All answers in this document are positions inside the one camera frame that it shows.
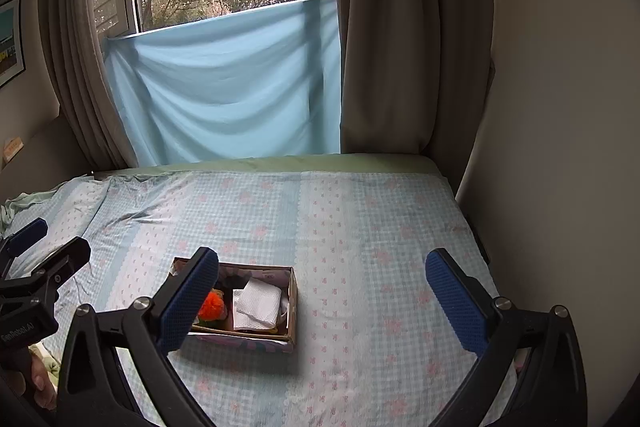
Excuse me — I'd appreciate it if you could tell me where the white tissue paper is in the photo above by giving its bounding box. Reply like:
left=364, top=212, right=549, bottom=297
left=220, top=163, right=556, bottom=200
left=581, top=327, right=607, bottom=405
left=231, top=279, right=290, bottom=333

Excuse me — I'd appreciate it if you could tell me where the brown curtain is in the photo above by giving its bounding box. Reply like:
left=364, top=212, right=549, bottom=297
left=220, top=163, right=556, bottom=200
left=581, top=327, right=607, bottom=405
left=38, top=0, right=136, bottom=171
left=337, top=0, right=494, bottom=188

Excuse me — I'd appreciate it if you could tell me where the framed wall picture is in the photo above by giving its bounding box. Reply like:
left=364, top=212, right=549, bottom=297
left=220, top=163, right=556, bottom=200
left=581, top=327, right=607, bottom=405
left=0, top=0, right=26, bottom=87

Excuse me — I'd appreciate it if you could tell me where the black scrunchie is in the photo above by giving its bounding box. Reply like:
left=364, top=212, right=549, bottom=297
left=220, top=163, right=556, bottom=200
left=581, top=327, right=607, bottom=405
left=214, top=265, right=252, bottom=308

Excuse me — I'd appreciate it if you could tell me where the orange fluffy pompom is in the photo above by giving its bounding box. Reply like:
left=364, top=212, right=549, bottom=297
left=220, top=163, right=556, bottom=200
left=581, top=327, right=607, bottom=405
left=198, top=289, right=228, bottom=323

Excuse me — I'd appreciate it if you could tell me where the brown curtain right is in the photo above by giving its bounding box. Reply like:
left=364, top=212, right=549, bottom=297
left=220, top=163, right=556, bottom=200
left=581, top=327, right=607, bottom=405
left=337, top=0, right=494, bottom=188

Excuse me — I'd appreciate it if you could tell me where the brown curtain left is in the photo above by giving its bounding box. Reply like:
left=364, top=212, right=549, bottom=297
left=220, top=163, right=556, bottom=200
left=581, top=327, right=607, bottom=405
left=38, top=0, right=136, bottom=171

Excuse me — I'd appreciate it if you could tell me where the cardboard box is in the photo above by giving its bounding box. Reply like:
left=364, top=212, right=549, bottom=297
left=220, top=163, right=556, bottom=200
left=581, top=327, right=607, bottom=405
left=189, top=262, right=298, bottom=353

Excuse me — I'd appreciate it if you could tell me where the light blue hanging cloth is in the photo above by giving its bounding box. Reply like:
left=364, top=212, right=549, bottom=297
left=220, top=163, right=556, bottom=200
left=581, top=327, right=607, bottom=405
left=104, top=0, right=341, bottom=167

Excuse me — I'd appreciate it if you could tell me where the patterned bed sheet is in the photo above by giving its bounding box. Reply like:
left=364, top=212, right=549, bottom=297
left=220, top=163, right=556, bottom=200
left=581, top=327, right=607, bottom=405
left=1, top=155, right=495, bottom=426

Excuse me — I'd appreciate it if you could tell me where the person left hand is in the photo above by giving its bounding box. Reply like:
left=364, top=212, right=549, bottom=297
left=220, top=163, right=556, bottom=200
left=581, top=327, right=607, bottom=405
left=6, top=350, right=56, bottom=411

